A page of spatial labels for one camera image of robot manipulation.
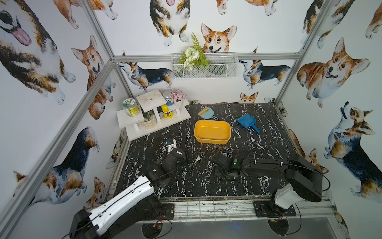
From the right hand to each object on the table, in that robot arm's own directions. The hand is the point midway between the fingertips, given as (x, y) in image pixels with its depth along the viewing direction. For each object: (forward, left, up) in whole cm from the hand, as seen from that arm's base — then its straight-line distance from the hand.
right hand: (217, 167), depth 86 cm
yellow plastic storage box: (+28, +2, -6) cm, 29 cm away
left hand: (+4, +18, +13) cm, 22 cm away
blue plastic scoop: (+37, -26, -5) cm, 46 cm away
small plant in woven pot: (+30, +45, +5) cm, 54 cm away
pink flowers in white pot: (+36, +24, +22) cm, 49 cm away
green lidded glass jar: (+29, +51, +21) cm, 63 cm away
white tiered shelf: (+35, +41, +8) cm, 54 cm away
